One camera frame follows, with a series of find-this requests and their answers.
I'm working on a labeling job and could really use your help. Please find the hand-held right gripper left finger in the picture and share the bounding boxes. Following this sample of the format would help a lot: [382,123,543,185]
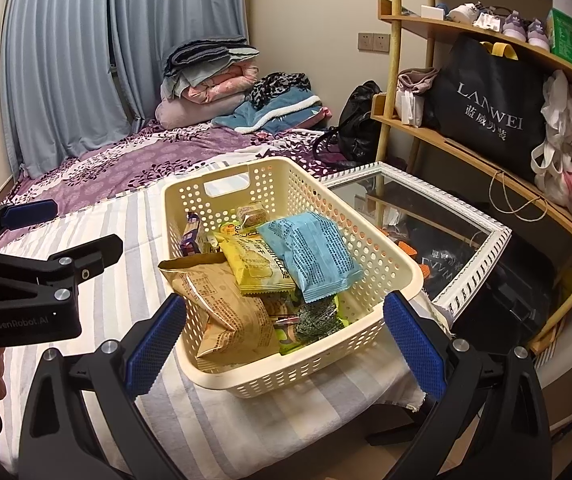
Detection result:
[18,292,187,480]

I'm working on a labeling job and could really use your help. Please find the purple floral bedsheet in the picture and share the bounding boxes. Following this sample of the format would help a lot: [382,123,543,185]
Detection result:
[0,120,361,251]

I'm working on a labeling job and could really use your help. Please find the pink cloth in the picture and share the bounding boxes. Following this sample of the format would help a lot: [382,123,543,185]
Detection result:
[397,67,439,96]

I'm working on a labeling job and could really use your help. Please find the cream perforated plastic basket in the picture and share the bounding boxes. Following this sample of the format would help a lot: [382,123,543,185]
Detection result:
[158,156,424,400]

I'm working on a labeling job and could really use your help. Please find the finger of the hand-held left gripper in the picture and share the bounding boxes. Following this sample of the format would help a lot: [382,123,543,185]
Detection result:
[0,234,124,306]
[0,199,59,251]

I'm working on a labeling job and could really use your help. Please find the blue snack bag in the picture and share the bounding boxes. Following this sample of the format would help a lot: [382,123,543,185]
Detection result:
[256,211,365,304]

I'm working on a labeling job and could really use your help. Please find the blue fleece garment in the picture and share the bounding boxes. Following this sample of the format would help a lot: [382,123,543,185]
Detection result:
[211,87,324,135]

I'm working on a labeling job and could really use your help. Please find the white plastic bags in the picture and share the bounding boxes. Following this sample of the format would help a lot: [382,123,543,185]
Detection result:
[531,70,572,206]

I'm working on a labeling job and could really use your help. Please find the leopard print scarf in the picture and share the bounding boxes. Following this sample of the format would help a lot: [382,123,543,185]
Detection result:
[248,72,311,108]

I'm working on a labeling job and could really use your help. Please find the pink garment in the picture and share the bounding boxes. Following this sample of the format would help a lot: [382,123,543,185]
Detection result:
[286,105,333,131]

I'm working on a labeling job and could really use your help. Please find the white sneaker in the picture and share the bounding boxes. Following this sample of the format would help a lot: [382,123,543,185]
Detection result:
[448,2,492,26]

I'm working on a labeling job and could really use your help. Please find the purple sneaker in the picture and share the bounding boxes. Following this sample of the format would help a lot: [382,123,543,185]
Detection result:
[526,20,552,53]
[501,12,532,38]

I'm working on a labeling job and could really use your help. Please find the black shopping bag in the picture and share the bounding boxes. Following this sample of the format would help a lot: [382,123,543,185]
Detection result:
[423,32,549,183]

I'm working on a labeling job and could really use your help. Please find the grey folded blankets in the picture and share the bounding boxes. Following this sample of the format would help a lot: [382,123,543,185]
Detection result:
[163,35,259,83]

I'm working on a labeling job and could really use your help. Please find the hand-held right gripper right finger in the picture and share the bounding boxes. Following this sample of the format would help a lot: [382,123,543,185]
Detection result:
[383,291,552,480]

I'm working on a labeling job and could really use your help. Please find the pink folded quilt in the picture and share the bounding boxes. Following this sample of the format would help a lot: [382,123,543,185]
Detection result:
[181,62,259,106]

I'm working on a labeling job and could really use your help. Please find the white framed side table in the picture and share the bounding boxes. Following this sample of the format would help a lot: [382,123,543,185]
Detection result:
[316,161,513,321]

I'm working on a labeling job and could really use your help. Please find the blue curtain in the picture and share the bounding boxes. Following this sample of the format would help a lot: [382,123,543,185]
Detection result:
[0,0,249,181]

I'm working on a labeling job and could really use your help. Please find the tan pastry snack bag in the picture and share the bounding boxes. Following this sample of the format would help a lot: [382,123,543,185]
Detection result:
[158,254,277,361]

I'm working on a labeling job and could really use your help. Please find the blue white striped blanket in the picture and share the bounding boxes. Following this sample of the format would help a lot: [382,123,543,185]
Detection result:
[0,180,454,480]

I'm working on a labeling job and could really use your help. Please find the black backpack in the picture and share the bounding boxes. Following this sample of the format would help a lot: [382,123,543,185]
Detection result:
[313,80,384,168]

